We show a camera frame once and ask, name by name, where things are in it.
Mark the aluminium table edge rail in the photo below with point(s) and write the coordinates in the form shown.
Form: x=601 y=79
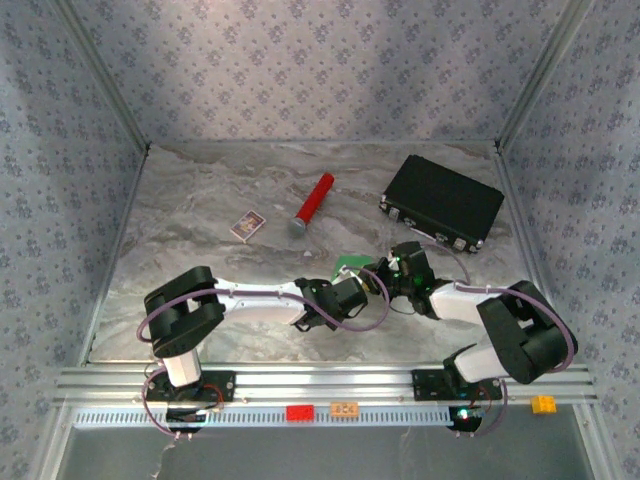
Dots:
x=118 y=250
x=531 y=250

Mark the yellow toy brick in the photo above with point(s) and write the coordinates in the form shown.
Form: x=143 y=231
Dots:
x=543 y=404

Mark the orange toy brick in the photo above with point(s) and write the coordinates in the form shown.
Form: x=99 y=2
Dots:
x=345 y=409

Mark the green paper sheet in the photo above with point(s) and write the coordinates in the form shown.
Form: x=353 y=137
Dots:
x=352 y=262

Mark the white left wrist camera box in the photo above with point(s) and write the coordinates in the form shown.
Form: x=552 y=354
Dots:
x=345 y=273

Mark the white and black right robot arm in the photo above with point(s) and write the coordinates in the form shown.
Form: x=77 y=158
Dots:
x=460 y=306

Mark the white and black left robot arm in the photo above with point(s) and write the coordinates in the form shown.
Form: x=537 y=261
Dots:
x=260 y=302

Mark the red toy brick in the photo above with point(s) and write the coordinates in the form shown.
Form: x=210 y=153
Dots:
x=300 y=413

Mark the small purple card box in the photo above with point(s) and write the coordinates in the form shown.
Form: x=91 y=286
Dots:
x=248 y=226

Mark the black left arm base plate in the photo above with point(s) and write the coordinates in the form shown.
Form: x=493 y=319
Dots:
x=220 y=385

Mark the red toy microphone grey head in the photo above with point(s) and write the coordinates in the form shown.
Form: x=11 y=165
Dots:
x=315 y=200

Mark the black hard case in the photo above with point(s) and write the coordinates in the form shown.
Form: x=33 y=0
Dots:
x=445 y=195

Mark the aluminium mounting rail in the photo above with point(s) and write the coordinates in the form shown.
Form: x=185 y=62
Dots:
x=320 y=385

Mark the aluminium frame post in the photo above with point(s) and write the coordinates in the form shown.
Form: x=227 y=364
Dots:
x=537 y=75

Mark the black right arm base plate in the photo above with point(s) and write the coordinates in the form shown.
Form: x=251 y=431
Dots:
x=427 y=385

